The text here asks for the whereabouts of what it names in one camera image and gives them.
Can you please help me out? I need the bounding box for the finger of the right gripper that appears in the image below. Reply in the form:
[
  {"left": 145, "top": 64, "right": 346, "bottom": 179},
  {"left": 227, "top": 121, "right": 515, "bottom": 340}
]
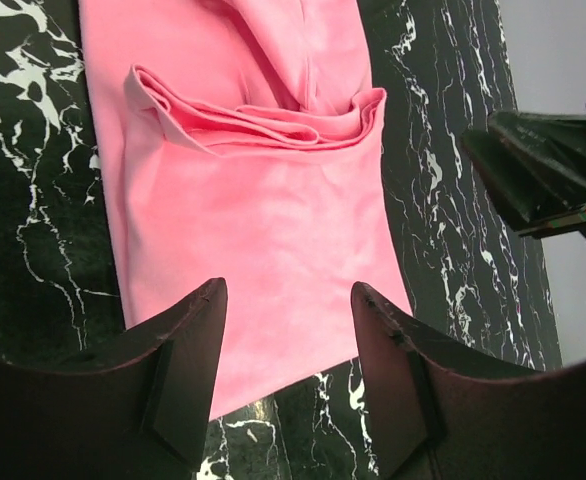
[{"left": 460, "top": 110, "right": 586, "bottom": 238}]

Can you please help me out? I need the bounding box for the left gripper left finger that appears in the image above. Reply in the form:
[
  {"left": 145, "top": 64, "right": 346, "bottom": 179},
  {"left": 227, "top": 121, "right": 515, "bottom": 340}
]
[{"left": 0, "top": 278, "right": 228, "bottom": 479}]

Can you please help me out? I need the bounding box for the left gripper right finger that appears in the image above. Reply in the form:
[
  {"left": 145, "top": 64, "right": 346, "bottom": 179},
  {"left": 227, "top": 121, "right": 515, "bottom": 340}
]
[{"left": 351, "top": 282, "right": 586, "bottom": 479}]

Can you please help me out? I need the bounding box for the pink t shirt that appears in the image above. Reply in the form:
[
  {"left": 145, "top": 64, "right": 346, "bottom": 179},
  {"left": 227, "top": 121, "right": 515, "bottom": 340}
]
[{"left": 79, "top": 1, "right": 409, "bottom": 417}]

